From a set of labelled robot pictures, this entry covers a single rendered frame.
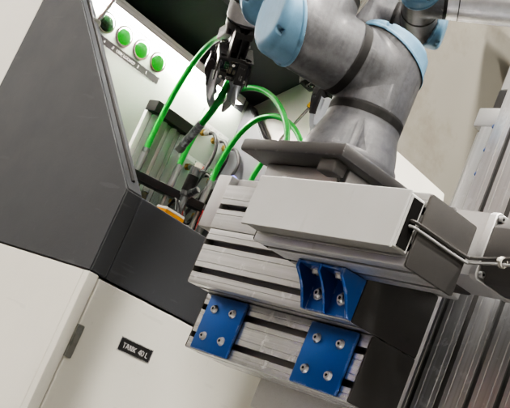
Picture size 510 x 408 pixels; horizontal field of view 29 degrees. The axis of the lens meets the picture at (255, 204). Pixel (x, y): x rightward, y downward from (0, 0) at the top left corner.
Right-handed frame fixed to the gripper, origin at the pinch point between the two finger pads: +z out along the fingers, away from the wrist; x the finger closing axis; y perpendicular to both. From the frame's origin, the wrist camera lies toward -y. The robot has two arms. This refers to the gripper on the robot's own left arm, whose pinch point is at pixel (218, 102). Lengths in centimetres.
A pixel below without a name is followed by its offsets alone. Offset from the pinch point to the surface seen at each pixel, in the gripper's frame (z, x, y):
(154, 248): 13.0, -8.9, 36.2
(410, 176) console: 43, 70, -62
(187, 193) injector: 23.8, -0.7, 0.2
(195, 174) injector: 20.5, 0.3, -3.2
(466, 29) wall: 85, 160, -299
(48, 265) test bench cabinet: 20, -27, 38
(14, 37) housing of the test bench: 10, -45, -27
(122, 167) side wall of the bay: 1.6, -17.7, 29.2
